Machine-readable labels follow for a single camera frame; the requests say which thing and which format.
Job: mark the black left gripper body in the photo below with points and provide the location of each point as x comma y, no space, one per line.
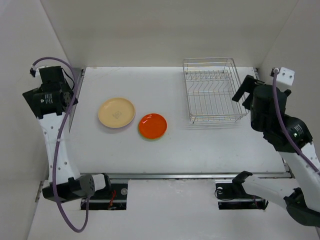
30,94

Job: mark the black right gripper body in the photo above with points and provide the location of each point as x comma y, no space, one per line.
253,83

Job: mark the beige plate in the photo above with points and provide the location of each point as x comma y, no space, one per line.
117,111

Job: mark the pink plate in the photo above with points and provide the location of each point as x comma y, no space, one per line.
116,128

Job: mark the orange plate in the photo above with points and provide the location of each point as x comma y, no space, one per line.
152,125

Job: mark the green plate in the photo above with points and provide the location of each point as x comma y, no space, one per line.
151,139

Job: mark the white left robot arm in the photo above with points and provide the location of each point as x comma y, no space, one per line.
65,181

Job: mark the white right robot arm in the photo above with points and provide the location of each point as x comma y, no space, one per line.
291,138

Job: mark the aluminium right table rail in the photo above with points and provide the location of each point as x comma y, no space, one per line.
256,72

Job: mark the aluminium table rail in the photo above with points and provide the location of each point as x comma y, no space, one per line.
202,175
80,73
256,72

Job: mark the wire dish rack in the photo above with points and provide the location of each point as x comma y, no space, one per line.
210,84

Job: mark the aluminium left table rail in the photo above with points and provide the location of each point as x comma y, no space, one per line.
80,73

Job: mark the aluminium front table rail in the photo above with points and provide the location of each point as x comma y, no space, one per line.
202,175

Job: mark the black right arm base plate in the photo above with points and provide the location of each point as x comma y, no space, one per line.
231,197

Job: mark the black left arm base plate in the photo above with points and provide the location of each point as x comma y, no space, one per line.
110,200

